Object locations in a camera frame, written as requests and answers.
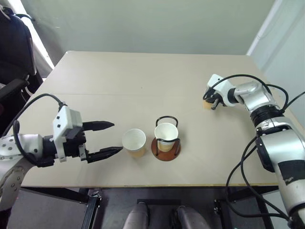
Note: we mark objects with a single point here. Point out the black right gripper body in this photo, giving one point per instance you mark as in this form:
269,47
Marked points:
215,95

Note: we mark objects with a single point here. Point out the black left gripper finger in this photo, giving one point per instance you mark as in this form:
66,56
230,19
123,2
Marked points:
104,152
100,125

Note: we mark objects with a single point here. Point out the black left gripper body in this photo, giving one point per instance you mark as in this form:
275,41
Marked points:
74,145

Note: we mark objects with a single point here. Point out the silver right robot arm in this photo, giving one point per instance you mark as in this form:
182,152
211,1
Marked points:
283,148

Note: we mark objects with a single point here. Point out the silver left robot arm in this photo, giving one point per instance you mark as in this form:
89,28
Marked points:
26,143

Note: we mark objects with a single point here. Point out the dark grey rounded shape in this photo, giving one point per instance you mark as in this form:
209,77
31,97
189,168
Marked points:
190,218
138,217

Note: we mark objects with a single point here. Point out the black office chair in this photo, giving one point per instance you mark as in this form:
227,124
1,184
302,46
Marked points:
13,47

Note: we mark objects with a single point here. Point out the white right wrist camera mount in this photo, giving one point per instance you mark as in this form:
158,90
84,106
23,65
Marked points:
222,87

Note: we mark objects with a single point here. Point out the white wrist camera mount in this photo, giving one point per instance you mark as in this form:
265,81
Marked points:
222,87
65,117

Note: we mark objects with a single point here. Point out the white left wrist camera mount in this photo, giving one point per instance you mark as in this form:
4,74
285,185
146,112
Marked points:
65,117

